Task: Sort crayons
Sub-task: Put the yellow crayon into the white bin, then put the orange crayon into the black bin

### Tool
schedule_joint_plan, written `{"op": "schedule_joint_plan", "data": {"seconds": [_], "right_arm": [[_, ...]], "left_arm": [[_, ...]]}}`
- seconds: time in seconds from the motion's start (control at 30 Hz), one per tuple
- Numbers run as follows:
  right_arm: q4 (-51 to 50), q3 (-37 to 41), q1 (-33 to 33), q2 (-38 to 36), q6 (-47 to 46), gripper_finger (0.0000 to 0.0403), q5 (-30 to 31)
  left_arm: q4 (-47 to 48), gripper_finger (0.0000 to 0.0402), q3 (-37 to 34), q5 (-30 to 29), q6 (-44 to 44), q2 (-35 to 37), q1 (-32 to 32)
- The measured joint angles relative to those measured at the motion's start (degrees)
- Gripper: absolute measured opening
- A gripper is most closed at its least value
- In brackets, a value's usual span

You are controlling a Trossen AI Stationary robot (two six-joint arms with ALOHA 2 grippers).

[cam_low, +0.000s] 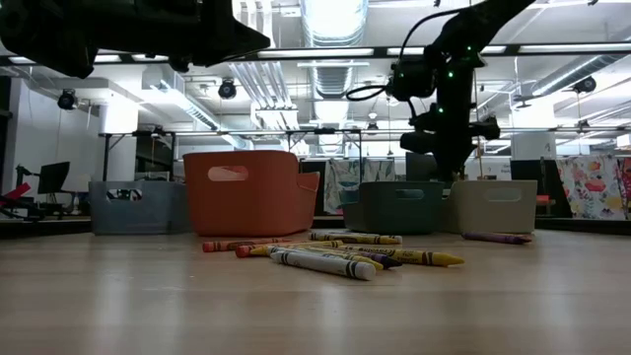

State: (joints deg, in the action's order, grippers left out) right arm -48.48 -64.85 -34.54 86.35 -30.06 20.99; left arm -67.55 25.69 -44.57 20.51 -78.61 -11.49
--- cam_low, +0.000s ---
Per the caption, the yellow crayon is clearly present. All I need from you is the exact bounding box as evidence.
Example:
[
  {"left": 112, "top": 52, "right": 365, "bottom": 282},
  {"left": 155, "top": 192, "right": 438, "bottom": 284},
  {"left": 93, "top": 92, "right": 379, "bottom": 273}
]
[
  {"left": 309, "top": 232, "right": 403, "bottom": 247},
  {"left": 248, "top": 240, "right": 345, "bottom": 257},
  {"left": 334, "top": 245, "right": 465, "bottom": 268},
  {"left": 288, "top": 245, "right": 386, "bottom": 272}
]

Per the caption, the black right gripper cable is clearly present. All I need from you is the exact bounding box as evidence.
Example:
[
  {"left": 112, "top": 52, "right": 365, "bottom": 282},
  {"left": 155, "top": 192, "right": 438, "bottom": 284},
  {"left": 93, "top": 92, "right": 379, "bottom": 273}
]
[{"left": 344, "top": 7, "right": 474, "bottom": 104}]

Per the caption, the orange plastic bin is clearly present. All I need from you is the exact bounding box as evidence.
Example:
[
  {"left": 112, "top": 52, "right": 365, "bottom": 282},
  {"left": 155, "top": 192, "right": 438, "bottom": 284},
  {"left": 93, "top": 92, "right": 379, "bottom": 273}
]
[{"left": 182, "top": 150, "right": 320, "bottom": 238}]

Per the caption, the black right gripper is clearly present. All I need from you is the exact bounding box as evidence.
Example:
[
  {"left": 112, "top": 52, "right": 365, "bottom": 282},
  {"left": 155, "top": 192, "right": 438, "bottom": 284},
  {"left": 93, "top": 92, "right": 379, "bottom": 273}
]
[{"left": 399, "top": 43, "right": 502, "bottom": 182}]

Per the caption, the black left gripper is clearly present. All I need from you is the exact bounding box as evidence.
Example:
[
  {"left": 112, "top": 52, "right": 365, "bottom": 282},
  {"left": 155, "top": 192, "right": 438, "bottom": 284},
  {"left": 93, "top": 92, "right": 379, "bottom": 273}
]
[{"left": 98, "top": 0, "right": 272, "bottom": 74}]

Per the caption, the purple crayon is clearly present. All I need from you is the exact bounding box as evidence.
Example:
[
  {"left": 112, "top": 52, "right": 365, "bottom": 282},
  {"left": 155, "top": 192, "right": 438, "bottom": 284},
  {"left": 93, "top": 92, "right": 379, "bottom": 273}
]
[
  {"left": 344, "top": 249, "right": 403, "bottom": 270},
  {"left": 461, "top": 231, "right": 534, "bottom": 246}
]

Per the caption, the black overhead beam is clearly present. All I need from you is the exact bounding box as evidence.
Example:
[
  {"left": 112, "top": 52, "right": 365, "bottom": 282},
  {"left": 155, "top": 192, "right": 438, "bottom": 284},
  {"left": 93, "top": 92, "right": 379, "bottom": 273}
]
[{"left": 0, "top": 42, "right": 631, "bottom": 68}]

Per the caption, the red chair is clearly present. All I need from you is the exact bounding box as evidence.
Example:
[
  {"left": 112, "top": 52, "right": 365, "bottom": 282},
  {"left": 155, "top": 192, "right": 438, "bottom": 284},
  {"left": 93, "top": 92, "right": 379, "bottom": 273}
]
[{"left": 0, "top": 181, "right": 33, "bottom": 204}]

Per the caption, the dark partition panel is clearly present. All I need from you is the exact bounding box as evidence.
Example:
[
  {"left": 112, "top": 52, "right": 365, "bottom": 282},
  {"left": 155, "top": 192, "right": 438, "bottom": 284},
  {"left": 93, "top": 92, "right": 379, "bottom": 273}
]
[{"left": 510, "top": 158, "right": 573, "bottom": 219}]

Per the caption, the silver ventilation duct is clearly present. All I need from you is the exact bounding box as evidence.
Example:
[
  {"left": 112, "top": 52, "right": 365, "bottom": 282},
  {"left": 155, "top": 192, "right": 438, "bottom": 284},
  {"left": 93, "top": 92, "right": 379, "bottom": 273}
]
[
  {"left": 299, "top": 0, "right": 370, "bottom": 154},
  {"left": 529, "top": 51, "right": 631, "bottom": 100}
]

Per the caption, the floral cloth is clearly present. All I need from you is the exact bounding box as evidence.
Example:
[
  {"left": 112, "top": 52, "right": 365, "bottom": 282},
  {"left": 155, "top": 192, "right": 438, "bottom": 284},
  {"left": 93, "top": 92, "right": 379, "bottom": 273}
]
[
  {"left": 322, "top": 157, "right": 396, "bottom": 217},
  {"left": 555, "top": 154, "right": 631, "bottom": 222}
]

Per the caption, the smoky grey plastic bin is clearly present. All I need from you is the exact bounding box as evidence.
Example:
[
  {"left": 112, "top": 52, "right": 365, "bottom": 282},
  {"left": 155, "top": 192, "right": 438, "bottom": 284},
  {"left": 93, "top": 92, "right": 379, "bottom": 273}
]
[{"left": 88, "top": 180, "right": 192, "bottom": 236}]

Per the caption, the white crayon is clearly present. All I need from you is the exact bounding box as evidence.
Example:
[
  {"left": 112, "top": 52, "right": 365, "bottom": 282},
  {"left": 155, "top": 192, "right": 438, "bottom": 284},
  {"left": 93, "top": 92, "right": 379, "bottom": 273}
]
[
  {"left": 270, "top": 250, "right": 379, "bottom": 282},
  {"left": 265, "top": 246, "right": 316, "bottom": 257},
  {"left": 324, "top": 230, "right": 401, "bottom": 238}
]

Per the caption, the teal plastic bin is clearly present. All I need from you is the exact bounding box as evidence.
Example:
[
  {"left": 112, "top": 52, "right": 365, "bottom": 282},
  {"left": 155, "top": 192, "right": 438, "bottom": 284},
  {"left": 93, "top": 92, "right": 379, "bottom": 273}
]
[{"left": 342, "top": 180, "right": 446, "bottom": 236}]

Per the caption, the white plastic bin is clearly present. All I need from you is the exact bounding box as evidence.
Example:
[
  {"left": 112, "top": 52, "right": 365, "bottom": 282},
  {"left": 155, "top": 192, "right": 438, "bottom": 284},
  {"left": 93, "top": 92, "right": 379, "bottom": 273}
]
[{"left": 443, "top": 179, "right": 538, "bottom": 235}]

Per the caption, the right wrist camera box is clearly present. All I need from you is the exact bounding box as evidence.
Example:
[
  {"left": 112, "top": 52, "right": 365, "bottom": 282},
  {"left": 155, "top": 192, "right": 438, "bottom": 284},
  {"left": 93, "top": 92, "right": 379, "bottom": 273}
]
[{"left": 387, "top": 58, "right": 436, "bottom": 104}]

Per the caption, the black background table frame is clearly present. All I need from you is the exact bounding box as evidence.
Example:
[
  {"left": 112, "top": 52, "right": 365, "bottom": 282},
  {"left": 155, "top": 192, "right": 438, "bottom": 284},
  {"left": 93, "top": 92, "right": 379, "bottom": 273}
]
[{"left": 101, "top": 127, "right": 365, "bottom": 184}]

